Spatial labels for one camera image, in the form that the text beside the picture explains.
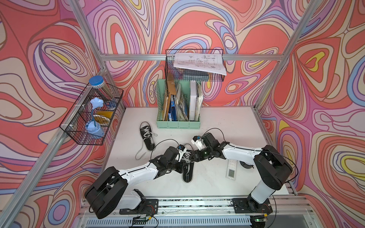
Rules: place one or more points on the white printed paper sheet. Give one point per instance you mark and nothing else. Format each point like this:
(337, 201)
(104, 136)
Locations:
(210, 63)

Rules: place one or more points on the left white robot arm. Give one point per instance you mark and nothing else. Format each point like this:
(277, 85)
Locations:
(115, 188)

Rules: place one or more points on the green perforated file organizer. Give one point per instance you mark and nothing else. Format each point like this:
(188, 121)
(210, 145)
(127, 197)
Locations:
(160, 93)

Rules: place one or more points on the white remote control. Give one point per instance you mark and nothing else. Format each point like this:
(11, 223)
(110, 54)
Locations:
(231, 169)

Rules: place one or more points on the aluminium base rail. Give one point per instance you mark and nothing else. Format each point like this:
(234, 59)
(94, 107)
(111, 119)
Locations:
(288, 211)

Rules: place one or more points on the yellow tin in basket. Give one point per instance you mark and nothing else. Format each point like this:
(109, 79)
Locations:
(103, 117)

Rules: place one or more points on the black tape roll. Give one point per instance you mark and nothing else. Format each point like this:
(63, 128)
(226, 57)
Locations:
(245, 165)

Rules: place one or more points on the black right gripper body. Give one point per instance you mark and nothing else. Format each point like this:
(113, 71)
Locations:
(203, 154)

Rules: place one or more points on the white book in organizer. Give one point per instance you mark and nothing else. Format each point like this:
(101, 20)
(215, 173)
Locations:
(193, 100)

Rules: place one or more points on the black wire basket back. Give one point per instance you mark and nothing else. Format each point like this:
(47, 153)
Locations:
(179, 74)

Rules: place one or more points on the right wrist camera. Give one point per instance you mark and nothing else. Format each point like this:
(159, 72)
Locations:
(198, 142)

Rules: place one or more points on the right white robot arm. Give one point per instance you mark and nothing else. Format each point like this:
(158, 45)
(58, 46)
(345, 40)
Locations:
(273, 168)

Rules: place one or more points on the blue lidded jar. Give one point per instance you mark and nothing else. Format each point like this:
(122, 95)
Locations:
(98, 83)

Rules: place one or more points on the black sneaker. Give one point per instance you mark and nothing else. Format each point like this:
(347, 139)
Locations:
(188, 167)
(148, 144)

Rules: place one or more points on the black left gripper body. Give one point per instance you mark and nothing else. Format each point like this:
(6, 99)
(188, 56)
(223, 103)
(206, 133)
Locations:
(175, 166)

